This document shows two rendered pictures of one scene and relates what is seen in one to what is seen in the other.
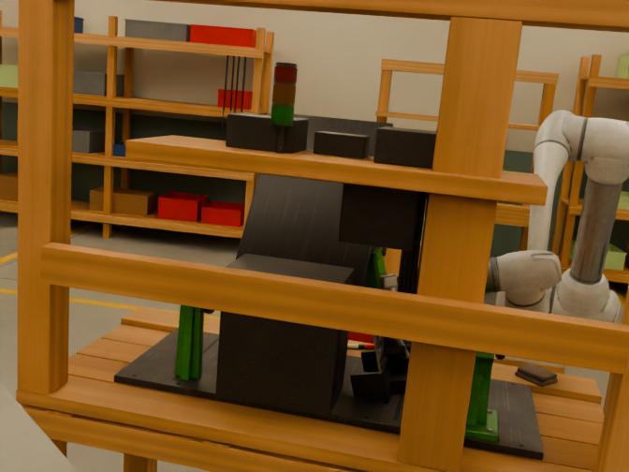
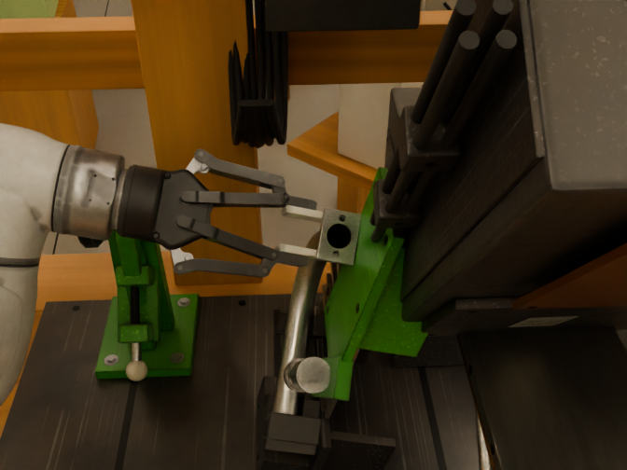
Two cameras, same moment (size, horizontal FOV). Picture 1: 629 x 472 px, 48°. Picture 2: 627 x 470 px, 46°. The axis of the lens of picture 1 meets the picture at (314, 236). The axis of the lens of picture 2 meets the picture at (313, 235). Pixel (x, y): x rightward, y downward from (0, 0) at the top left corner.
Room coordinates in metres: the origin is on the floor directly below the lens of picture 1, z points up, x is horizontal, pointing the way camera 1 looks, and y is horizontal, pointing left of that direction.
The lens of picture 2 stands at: (2.44, -0.39, 1.69)
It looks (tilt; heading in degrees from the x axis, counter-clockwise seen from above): 39 degrees down; 166
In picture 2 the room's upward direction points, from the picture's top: straight up
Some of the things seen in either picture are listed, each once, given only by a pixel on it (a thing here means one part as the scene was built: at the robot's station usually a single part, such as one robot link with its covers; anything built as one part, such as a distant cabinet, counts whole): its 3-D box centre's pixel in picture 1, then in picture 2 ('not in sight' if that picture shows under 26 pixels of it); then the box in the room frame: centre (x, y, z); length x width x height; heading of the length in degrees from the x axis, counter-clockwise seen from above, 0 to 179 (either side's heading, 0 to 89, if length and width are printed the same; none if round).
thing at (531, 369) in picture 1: (536, 375); not in sight; (2.00, -0.69, 0.91); 0.10 x 0.08 x 0.03; 39
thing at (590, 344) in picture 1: (313, 302); (404, 47); (1.49, -0.01, 1.23); 1.30 x 0.05 x 0.09; 78
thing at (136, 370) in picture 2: not in sight; (136, 354); (1.74, -0.45, 0.96); 0.06 x 0.03 x 0.06; 168
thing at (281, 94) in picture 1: (284, 95); not in sight; (1.59, 0.09, 1.67); 0.05 x 0.05 x 0.05
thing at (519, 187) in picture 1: (334, 166); not in sight; (1.60, -0.03, 1.52); 0.90 x 0.25 x 0.04; 78
